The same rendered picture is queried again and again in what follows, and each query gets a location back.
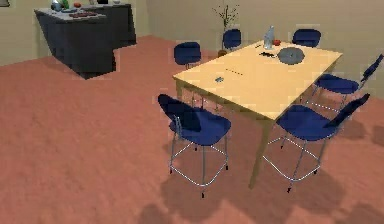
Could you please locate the blue chair with metal legs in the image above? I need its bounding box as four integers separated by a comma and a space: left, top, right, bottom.
291, 28, 322, 49
300, 53, 384, 114
262, 92, 371, 194
157, 93, 232, 199
221, 28, 242, 52
173, 41, 203, 70

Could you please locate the green house plant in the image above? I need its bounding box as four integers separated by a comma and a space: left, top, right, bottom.
212, 2, 240, 58

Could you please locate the black kitchen counter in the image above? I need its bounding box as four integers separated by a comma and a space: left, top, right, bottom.
33, 2, 138, 81

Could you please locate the dark red tray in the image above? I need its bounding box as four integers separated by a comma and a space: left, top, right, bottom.
68, 11, 99, 19

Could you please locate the grey round plate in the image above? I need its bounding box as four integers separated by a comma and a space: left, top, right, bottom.
277, 46, 306, 66

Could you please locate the clear glass bottle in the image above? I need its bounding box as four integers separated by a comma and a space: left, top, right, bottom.
263, 25, 276, 51

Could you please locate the pale wooden dining table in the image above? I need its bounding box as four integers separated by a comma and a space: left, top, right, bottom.
172, 39, 344, 190

